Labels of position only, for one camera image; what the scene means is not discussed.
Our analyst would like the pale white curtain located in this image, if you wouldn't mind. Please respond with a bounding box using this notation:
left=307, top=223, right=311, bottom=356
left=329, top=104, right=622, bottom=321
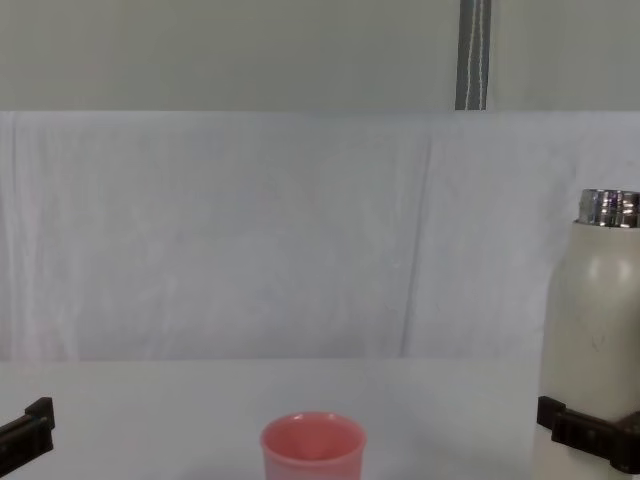
left=0, top=0, right=640, bottom=114

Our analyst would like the grey striped post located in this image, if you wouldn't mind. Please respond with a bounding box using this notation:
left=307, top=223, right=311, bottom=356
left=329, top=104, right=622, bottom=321
left=454, top=0, right=493, bottom=112

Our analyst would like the cream vacuum bottle steel neck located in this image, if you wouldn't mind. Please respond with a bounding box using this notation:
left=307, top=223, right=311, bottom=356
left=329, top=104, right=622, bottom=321
left=533, top=188, right=640, bottom=480

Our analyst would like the pink plastic cup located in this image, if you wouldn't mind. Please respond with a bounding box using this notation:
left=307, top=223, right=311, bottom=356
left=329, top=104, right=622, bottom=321
left=259, top=411, right=368, bottom=480

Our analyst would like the white wrinkled backdrop cloth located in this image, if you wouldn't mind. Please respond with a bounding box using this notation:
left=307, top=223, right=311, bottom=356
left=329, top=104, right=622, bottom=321
left=0, top=109, right=640, bottom=362

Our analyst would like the white table cloth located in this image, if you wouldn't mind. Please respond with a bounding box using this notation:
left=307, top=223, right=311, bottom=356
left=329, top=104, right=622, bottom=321
left=0, top=357, right=640, bottom=480

